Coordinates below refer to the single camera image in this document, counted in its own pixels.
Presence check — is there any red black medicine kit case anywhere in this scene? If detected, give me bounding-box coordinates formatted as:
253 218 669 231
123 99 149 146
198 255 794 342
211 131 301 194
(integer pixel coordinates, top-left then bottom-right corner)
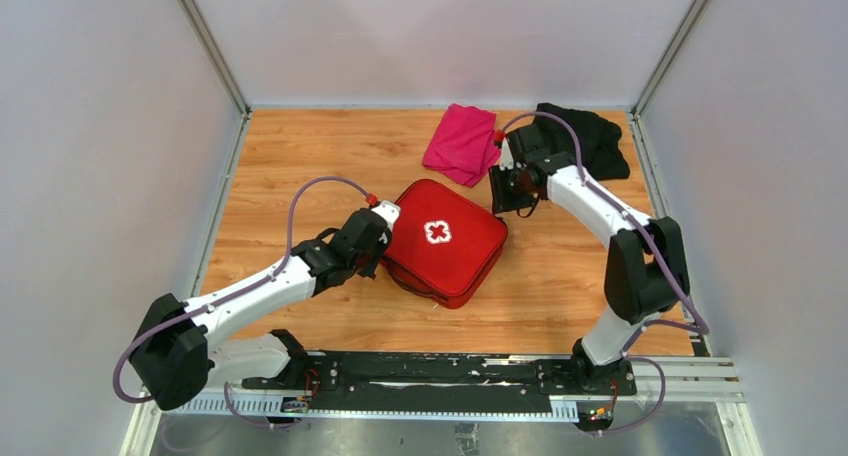
382 179 508 309

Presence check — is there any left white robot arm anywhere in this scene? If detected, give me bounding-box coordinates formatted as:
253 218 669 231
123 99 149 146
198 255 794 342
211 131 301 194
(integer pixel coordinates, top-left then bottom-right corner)
122 201 401 411

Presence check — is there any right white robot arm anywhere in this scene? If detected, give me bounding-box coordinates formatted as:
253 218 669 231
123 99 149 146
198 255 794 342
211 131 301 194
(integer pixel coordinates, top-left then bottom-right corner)
488 125 692 394

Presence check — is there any pink folded cloth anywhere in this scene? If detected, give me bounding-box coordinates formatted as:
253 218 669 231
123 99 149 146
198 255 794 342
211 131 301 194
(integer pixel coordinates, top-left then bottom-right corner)
422 104 500 187

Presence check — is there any black folded cloth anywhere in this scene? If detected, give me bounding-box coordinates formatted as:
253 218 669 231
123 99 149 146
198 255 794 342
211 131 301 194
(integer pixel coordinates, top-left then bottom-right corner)
533 102 630 181

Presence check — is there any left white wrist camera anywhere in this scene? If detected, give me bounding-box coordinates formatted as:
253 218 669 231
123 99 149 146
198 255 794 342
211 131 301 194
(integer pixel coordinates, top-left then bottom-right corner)
366 194 401 231

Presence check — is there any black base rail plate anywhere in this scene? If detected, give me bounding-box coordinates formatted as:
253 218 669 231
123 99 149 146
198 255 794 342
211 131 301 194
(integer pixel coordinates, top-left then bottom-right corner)
241 351 637 415

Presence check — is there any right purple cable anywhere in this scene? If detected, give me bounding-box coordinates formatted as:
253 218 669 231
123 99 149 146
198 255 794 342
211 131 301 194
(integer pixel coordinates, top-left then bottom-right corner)
500 111 710 434

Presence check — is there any purple cable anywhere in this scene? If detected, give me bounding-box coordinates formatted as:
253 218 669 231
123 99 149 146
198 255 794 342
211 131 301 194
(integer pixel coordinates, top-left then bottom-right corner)
111 175 376 405
500 111 710 434

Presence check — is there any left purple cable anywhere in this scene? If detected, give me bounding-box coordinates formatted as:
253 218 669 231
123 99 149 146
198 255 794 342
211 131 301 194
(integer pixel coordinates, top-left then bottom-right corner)
111 175 376 405

